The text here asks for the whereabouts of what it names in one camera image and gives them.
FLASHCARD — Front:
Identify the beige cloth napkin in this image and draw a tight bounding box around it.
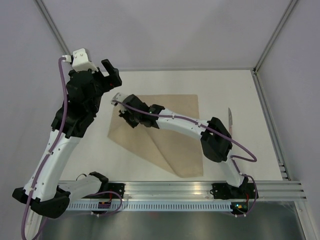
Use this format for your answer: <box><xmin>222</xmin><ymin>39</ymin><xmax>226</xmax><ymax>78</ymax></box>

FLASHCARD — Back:
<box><xmin>107</xmin><ymin>106</ymin><xmax>204</xmax><ymax>178</ymax></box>

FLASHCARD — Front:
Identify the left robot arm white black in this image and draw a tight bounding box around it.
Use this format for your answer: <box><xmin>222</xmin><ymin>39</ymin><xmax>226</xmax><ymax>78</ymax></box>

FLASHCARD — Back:
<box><xmin>12</xmin><ymin>59</ymin><xmax>122</xmax><ymax>219</ymax></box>

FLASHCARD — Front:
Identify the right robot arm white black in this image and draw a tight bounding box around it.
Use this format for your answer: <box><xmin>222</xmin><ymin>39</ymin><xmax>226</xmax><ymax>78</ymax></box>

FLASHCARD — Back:
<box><xmin>111</xmin><ymin>93</ymin><xmax>248</xmax><ymax>199</ymax></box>

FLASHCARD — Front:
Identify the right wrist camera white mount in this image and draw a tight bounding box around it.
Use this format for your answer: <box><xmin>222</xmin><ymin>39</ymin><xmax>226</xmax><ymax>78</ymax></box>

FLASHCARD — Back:
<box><xmin>110</xmin><ymin>92</ymin><xmax>128</xmax><ymax>113</ymax></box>

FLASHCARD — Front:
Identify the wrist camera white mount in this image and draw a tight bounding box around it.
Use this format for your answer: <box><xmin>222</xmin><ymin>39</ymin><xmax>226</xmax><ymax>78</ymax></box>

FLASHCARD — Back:
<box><xmin>62</xmin><ymin>48</ymin><xmax>98</xmax><ymax>73</ymax></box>
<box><xmin>110</xmin><ymin>92</ymin><xmax>128</xmax><ymax>113</ymax></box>

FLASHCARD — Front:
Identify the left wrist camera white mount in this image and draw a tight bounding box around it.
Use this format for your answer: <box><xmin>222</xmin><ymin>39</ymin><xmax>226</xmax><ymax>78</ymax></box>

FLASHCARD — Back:
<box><xmin>62</xmin><ymin>48</ymin><xmax>98</xmax><ymax>73</ymax></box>

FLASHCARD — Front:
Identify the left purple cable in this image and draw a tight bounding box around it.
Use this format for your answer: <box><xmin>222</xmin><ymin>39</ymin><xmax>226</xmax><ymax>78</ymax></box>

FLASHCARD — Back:
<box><xmin>20</xmin><ymin>56</ymin><xmax>123</xmax><ymax>238</ymax></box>

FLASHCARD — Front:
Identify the purple cable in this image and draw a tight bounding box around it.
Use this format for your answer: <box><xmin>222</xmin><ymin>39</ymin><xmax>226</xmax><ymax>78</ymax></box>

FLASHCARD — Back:
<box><xmin>20</xmin><ymin>56</ymin><xmax>123</xmax><ymax>238</ymax></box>
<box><xmin>110</xmin><ymin>99</ymin><xmax>259</xmax><ymax>213</ymax></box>

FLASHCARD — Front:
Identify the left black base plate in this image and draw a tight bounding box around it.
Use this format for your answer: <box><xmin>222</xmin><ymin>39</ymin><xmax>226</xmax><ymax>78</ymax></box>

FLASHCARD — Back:
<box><xmin>107</xmin><ymin>182</ymin><xmax>126</xmax><ymax>199</ymax></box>

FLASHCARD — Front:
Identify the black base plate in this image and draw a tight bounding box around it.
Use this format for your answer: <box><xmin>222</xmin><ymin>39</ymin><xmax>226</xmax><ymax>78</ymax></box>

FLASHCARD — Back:
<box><xmin>107</xmin><ymin>182</ymin><xmax>126</xmax><ymax>199</ymax></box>
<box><xmin>210</xmin><ymin>182</ymin><xmax>259</xmax><ymax>200</ymax></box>

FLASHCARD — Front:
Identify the aluminium front rail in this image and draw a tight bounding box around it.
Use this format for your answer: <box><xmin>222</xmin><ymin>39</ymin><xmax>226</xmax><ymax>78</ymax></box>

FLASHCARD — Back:
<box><xmin>121</xmin><ymin>180</ymin><xmax>307</xmax><ymax>202</ymax></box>

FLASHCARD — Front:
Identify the left aluminium frame post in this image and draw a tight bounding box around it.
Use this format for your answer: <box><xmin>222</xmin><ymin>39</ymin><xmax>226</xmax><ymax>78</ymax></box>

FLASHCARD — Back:
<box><xmin>33</xmin><ymin>0</ymin><xmax>72</xmax><ymax>56</ymax></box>

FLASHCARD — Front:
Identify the aluminium frame post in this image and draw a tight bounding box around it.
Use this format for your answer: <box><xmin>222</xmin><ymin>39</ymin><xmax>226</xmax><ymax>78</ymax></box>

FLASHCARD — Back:
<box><xmin>33</xmin><ymin>0</ymin><xmax>72</xmax><ymax>56</ymax></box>
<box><xmin>252</xmin><ymin>0</ymin><xmax>300</xmax><ymax>75</ymax></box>

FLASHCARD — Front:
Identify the white slotted cable duct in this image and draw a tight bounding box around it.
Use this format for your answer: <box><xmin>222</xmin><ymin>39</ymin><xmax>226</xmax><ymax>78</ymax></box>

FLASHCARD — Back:
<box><xmin>67</xmin><ymin>200</ymin><xmax>232</xmax><ymax>212</ymax></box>

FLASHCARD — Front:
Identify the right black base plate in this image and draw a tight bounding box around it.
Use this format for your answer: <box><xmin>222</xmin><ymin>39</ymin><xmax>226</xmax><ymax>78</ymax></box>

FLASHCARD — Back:
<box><xmin>210</xmin><ymin>182</ymin><xmax>259</xmax><ymax>200</ymax></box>

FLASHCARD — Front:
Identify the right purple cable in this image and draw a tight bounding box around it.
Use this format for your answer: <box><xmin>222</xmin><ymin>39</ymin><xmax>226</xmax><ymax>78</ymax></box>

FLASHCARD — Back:
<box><xmin>110</xmin><ymin>99</ymin><xmax>259</xmax><ymax>213</ymax></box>

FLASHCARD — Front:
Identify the right aluminium frame post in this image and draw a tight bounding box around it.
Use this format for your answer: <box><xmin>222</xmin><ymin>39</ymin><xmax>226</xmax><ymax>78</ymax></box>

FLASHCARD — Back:
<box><xmin>252</xmin><ymin>0</ymin><xmax>300</xmax><ymax>75</ymax></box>

